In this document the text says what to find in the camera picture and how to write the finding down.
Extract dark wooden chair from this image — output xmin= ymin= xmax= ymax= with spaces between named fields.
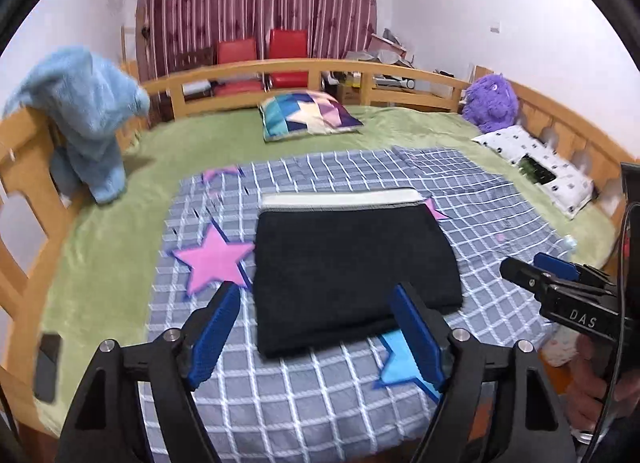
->
xmin=174 ymin=47 xmax=214 ymax=100

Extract white black-flower pillow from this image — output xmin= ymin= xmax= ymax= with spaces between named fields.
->
xmin=473 ymin=125 xmax=593 ymax=219

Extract person's right hand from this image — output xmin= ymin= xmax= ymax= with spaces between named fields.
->
xmin=565 ymin=335 xmax=639 ymax=433

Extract green plush bed cover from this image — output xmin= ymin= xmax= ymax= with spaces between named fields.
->
xmin=37 ymin=106 xmax=616 ymax=443

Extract colourful geometric cushion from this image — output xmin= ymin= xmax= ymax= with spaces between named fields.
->
xmin=258 ymin=90 xmax=363 ymax=142

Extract purple fluffy plush toy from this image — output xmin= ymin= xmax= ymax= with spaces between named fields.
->
xmin=462 ymin=74 xmax=518 ymax=134

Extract black smartphone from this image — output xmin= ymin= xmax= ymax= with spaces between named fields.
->
xmin=34 ymin=333 xmax=62 ymax=403

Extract blue plush elephant toy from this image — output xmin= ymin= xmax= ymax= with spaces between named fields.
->
xmin=2 ymin=46 xmax=151 ymax=205

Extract small light blue toy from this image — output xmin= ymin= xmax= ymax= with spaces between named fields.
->
xmin=563 ymin=235 xmax=577 ymax=252

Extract wooden bed frame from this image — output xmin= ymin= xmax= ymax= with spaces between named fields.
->
xmin=0 ymin=56 xmax=640 ymax=444

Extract black sweatpants with white stripe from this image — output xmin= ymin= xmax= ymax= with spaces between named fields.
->
xmin=253 ymin=188 xmax=463 ymax=359

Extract grey checked star blanket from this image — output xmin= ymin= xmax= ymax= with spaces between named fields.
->
xmin=149 ymin=146 xmax=570 ymax=462

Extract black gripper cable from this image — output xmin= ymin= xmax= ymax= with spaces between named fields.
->
xmin=581 ymin=202 xmax=640 ymax=463

